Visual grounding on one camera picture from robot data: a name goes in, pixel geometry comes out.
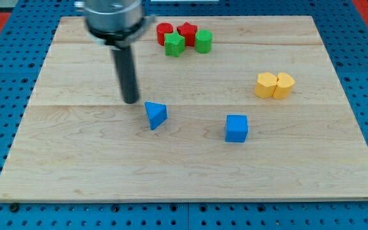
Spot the yellow heart block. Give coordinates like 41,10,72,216
272,72,295,100

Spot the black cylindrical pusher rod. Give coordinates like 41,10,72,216
112,46,139,104

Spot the blue triangle block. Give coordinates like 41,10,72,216
144,102,168,130

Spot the green star block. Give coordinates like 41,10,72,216
164,31,185,57

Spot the red star block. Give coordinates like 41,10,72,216
177,22,198,47

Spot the red cylinder block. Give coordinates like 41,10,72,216
156,22,174,46

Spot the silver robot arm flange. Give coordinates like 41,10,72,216
74,0,156,50

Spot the yellow pentagon block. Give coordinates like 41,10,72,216
254,72,277,98

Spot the blue cube block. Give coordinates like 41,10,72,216
225,114,249,142

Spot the green cylinder block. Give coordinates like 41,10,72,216
194,29,213,54

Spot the light wooden board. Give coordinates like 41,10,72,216
0,16,368,203

